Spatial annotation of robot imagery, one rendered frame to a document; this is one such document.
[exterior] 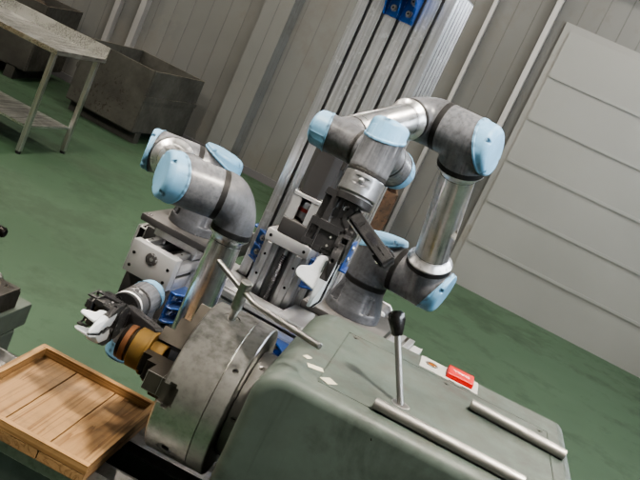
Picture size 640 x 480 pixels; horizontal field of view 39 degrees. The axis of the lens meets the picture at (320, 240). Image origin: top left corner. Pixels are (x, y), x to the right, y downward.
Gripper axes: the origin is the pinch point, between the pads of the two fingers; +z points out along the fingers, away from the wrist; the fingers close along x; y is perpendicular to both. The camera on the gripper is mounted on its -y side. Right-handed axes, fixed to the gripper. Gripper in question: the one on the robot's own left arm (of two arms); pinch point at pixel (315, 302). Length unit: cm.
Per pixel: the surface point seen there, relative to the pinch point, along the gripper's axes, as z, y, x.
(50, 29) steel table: -87, 339, -533
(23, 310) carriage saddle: 34, 65, -45
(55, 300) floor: 66, 145, -286
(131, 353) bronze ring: 25.3, 28.9, -12.2
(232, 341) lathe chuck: 13.4, 11.1, -4.9
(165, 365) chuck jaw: 23.7, 21.3, -8.7
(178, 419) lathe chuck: 30.1, 13.1, -1.6
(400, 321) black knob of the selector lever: -3.8, -15.0, -1.5
